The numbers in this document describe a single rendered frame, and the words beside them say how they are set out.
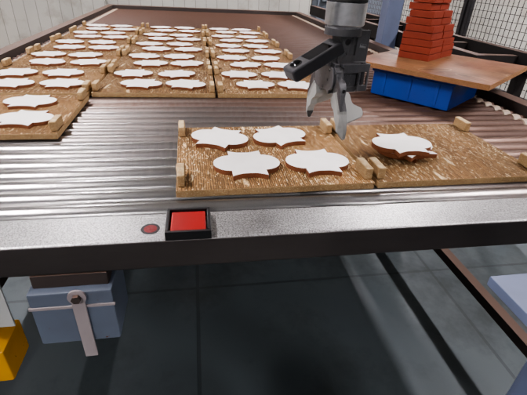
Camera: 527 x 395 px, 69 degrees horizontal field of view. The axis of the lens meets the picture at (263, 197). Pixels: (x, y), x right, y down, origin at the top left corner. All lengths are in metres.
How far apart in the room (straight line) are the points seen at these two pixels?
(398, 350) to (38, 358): 1.41
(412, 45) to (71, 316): 1.48
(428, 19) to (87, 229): 1.41
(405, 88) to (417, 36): 0.25
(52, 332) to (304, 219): 0.49
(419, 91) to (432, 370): 1.07
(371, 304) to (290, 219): 1.26
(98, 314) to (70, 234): 0.15
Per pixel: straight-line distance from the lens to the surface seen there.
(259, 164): 0.83
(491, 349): 1.97
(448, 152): 1.09
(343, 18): 0.78
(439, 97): 1.51
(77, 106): 1.31
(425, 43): 1.71
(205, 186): 0.77
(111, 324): 0.78
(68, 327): 0.80
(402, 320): 1.91
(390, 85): 1.57
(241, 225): 0.69
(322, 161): 0.88
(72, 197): 0.82
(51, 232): 0.73
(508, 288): 0.78
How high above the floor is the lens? 1.30
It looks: 30 degrees down
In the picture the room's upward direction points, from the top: 3 degrees clockwise
